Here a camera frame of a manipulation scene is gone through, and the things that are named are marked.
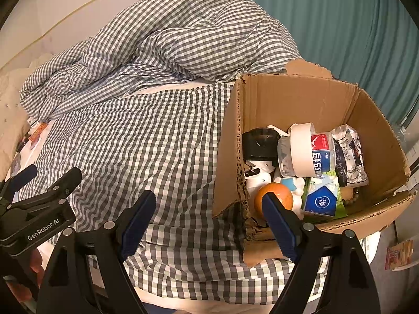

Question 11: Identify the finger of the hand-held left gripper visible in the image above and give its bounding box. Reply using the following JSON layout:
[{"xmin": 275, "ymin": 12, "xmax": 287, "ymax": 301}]
[
  {"xmin": 0, "ymin": 164, "xmax": 38, "ymax": 203},
  {"xmin": 7, "ymin": 167, "xmax": 82, "ymax": 218}
]

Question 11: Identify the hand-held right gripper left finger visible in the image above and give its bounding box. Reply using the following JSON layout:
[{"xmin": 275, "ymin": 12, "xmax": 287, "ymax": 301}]
[{"xmin": 36, "ymin": 190, "xmax": 157, "ymax": 314}]

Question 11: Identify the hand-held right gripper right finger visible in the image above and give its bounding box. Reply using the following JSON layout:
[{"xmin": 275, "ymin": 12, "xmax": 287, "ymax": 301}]
[{"xmin": 261, "ymin": 191, "xmax": 382, "ymax": 314}]

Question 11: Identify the orange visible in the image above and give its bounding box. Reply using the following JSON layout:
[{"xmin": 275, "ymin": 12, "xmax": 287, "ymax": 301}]
[{"xmin": 254, "ymin": 183, "xmax": 294, "ymax": 218}]

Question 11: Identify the white plush toy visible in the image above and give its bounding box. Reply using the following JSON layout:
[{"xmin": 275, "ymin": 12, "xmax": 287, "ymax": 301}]
[{"xmin": 274, "ymin": 177, "xmax": 306, "ymax": 220}]

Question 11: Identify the blue white tissue pack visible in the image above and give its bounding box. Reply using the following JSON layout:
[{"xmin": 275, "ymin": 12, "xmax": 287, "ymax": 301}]
[{"xmin": 303, "ymin": 175, "xmax": 340, "ymax": 219}]

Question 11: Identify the light green wet wipes packet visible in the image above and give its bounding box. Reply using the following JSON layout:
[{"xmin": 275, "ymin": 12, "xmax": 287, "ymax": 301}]
[{"xmin": 334, "ymin": 170, "xmax": 349, "ymax": 218}]

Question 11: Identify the clear jar white lid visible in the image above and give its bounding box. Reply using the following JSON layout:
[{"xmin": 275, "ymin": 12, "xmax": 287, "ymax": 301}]
[{"xmin": 278, "ymin": 122, "xmax": 336, "ymax": 177}]

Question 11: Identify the small black case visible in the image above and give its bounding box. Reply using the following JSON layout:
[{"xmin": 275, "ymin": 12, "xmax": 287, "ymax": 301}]
[{"xmin": 242, "ymin": 127, "xmax": 280, "ymax": 161}]

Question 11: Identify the green bead bracelet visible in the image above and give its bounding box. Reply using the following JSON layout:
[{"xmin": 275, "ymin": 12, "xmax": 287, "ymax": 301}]
[{"xmin": 344, "ymin": 186, "xmax": 364, "ymax": 208}]

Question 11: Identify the black foil packet white label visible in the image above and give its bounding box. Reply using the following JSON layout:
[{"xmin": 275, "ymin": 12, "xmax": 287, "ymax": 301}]
[{"xmin": 330, "ymin": 124, "xmax": 369, "ymax": 187}]

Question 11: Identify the brown cardboard box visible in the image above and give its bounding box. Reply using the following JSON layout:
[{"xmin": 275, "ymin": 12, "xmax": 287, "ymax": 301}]
[{"xmin": 212, "ymin": 58, "xmax": 417, "ymax": 267}]

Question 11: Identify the person's left hand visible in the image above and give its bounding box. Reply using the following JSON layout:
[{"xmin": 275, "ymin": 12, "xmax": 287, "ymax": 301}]
[{"xmin": 29, "ymin": 251, "xmax": 46, "ymax": 287}]

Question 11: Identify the red orange snack packet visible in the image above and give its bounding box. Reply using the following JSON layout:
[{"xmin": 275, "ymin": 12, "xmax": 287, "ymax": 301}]
[{"xmin": 29, "ymin": 122, "xmax": 48, "ymax": 143}]

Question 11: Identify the beige tufted headboard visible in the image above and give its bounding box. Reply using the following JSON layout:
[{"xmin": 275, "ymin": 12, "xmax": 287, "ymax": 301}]
[{"xmin": 0, "ymin": 69, "xmax": 33, "ymax": 180}]

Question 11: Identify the grey checked bed sheet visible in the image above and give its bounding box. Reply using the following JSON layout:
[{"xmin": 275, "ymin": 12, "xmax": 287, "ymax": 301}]
[{"xmin": 10, "ymin": 82, "xmax": 377, "ymax": 305}]

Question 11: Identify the printed paper packet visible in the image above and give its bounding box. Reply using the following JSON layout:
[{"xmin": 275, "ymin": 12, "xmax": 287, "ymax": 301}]
[{"xmin": 384, "ymin": 239, "xmax": 414, "ymax": 271}]

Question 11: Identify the grey checked duvet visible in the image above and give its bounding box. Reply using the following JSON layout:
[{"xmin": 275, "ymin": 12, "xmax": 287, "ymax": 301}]
[{"xmin": 19, "ymin": 0, "xmax": 302, "ymax": 121}]

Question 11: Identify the teal curtain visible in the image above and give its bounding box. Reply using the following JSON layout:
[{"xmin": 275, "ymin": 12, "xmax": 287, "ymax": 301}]
[{"xmin": 245, "ymin": 0, "xmax": 419, "ymax": 128}]

